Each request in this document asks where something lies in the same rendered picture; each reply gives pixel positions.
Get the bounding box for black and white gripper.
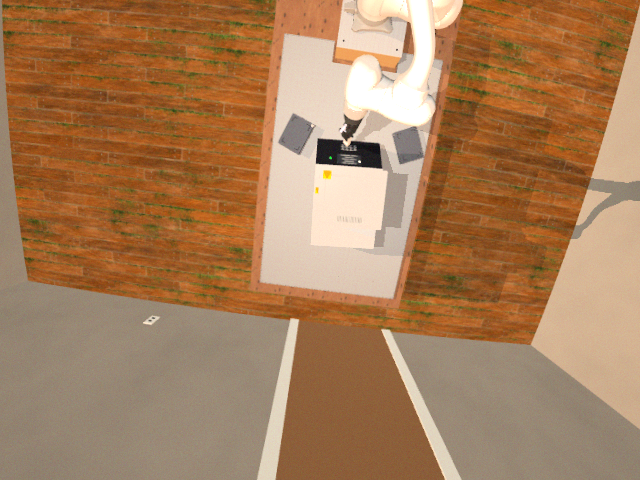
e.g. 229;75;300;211
339;114;364;146

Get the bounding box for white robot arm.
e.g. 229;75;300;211
343;0;463;126

